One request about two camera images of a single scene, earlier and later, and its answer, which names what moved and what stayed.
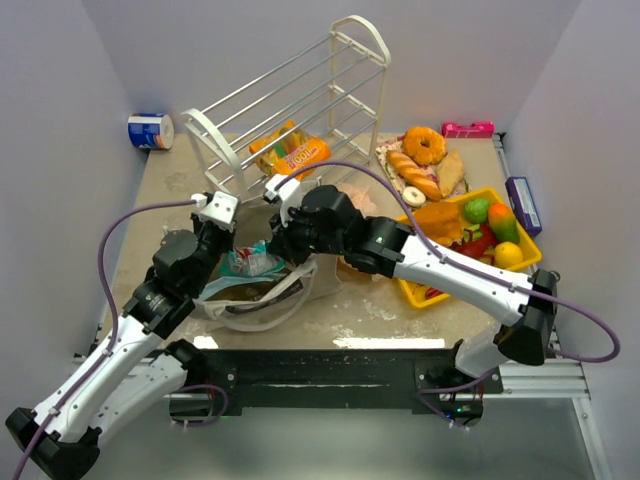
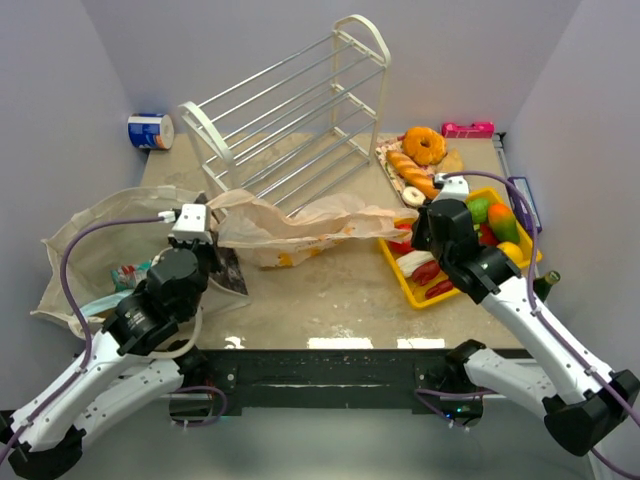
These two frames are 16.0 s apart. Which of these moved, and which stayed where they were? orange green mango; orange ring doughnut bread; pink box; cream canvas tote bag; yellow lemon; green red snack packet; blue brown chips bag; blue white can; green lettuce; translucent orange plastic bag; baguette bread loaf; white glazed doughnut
Moved: cream canvas tote bag; green red snack packet; translucent orange plastic bag; blue brown chips bag
Stayed: baguette bread loaf; pink box; white glazed doughnut; blue white can; yellow lemon; green lettuce; orange green mango; orange ring doughnut bread
